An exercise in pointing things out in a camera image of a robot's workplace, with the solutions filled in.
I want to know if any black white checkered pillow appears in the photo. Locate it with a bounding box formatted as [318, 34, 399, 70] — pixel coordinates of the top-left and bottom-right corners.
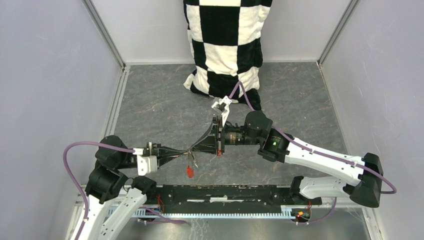
[183, 0, 273, 110]

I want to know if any white slotted cable duct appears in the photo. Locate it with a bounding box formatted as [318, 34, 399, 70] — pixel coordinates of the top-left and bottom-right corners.
[109, 206, 294, 220]

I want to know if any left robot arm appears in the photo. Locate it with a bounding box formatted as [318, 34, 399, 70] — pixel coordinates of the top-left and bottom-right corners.
[62, 135, 187, 240]

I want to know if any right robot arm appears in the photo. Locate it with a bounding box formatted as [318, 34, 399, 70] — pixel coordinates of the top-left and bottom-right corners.
[188, 110, 383, 208]

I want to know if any red key tag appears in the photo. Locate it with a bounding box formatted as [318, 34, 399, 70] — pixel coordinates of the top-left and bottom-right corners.
[186, 165, 194, 179]

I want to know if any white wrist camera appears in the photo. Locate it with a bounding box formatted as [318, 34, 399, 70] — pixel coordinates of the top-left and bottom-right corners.
[211, 96, 232, 128]
[133, 148, 158, 176]

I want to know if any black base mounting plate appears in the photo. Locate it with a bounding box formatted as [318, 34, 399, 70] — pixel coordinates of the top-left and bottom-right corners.
[145, 185, 323, 214]

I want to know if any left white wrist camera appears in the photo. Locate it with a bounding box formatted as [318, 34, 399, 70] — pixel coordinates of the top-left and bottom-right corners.
[133, 148, 158, 176]

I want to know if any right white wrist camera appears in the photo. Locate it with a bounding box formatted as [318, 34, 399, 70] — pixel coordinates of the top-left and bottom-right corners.
[211, 96, 232, 128]

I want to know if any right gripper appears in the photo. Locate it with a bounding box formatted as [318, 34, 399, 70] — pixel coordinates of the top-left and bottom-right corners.
[190, 115, 262, 156]

